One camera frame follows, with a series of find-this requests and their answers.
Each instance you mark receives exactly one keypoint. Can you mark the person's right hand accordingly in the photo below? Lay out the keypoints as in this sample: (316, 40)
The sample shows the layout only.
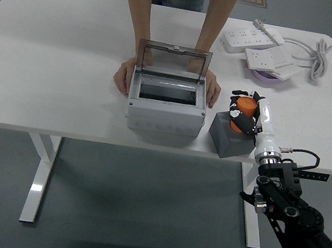
(124, 75)

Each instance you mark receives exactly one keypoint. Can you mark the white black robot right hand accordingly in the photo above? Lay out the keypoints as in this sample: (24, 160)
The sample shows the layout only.
(265, 125)

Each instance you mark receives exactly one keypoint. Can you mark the person's left hand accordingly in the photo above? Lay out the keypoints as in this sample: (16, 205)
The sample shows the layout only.
(213, 90)

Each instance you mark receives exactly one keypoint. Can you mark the orange cylindrical battery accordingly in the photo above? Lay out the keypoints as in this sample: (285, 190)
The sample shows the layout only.
(246, 106)

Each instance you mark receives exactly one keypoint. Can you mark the grey plastic junction box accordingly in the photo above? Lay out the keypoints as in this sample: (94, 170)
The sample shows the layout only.
(164, 115)

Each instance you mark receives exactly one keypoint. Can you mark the transparent hinged box lid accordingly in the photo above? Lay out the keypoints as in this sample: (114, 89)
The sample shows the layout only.
(176, 48)

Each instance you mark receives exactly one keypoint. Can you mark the person's left forearm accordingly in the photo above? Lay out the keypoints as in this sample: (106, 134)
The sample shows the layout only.
(214, 20)

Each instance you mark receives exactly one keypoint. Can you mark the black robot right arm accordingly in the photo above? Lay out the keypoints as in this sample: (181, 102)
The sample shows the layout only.
(306, 219)

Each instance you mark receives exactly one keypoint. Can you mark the person's right forearm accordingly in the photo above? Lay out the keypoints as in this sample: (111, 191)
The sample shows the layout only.
(138, 6)

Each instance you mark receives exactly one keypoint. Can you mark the grey block with round hole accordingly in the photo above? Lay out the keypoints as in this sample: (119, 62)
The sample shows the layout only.
(227, 141)

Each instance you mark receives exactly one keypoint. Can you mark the purple round bowl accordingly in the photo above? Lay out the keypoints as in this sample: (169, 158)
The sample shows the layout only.
(267, 78)

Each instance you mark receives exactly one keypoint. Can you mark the white power strip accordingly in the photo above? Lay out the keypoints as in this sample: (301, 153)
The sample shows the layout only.
(248, 40)

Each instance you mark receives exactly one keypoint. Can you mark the black table control panel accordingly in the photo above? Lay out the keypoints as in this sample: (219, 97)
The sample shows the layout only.
(316, 176)

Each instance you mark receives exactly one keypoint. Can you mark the white table leg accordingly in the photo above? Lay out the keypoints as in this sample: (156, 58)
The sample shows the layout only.
(251, 230)
(37, 188)

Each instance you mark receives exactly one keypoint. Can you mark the white wall socket panel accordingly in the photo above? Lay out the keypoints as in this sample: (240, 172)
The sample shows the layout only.
(267, 60)
(286, 73)

